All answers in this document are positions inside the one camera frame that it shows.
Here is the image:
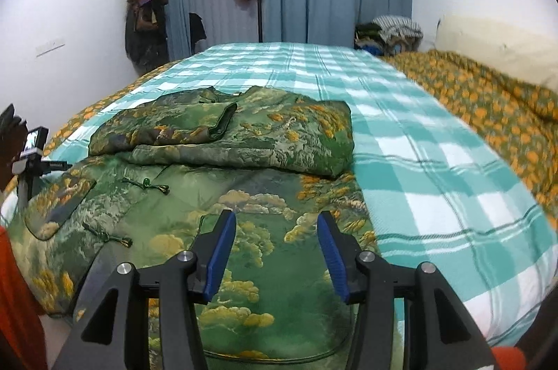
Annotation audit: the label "pile of clothes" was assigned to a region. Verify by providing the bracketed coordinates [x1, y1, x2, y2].
[354, 16, 423, 57]

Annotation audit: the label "person's leg orange pants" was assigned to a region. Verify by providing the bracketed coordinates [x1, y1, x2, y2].
[0, 228, 48, 370]
[492, 346, 529, 370]

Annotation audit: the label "orange floral quilt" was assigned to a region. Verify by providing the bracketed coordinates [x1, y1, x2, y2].
[0, 49, 558, 218]

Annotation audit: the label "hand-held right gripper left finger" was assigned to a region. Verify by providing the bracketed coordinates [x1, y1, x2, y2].
[46, 209, 237, 370]

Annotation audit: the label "black hanging garment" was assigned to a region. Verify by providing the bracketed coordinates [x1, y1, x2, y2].
[188, 13, 207, 45]

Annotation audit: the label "green landscape print jacket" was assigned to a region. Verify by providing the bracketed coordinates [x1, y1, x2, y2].
[6, 87, 380, 362]

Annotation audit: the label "black cloth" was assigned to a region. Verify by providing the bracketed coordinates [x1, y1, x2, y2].
[0, 104, 23, 137]

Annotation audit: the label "person's left leg orange pants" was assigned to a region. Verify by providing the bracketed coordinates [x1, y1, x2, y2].
[0, 228, 48, 370]

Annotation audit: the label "dark hanging coat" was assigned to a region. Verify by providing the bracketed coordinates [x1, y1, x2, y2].
[125, 0, 170, 76]

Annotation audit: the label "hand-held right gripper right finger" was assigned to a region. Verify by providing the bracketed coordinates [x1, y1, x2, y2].
[317, 210, 498, 370]

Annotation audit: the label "teal white checkered bed sheet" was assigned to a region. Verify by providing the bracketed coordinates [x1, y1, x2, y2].
[41, 42, 558, 349]

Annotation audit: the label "person's right leg orange pants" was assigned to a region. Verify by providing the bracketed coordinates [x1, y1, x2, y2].
[492, 346, 529, 370]

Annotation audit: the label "cream pillow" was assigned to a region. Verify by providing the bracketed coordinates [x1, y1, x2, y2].
[436, 13, 558, 91]

